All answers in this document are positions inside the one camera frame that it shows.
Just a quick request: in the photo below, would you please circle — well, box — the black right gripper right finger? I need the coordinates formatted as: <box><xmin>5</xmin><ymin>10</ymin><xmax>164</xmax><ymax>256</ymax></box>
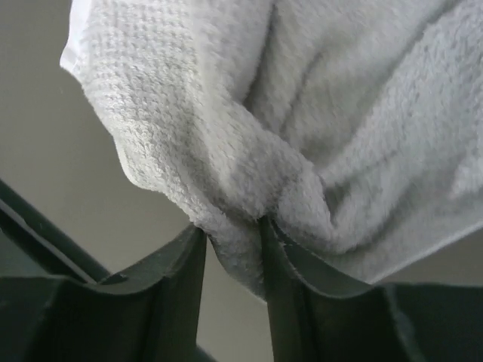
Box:
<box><xmin>260</xmin><ymin>218</ymin><xmax>482</xmax><ymax>361</ymax></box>

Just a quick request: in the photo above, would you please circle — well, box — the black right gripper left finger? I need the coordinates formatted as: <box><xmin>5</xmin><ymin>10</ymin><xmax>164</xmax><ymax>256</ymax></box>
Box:
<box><xmin>1</xmin><ymin>226</ymin><xmax>208</xmax><ymax>361</ymax></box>

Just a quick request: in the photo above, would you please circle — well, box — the white waffle towel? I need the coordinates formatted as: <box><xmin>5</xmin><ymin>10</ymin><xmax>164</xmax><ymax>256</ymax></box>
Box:
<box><xmin>60</xmin><ymin>1</ymin><xmax>482</xmax><ymax>297</ymax></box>

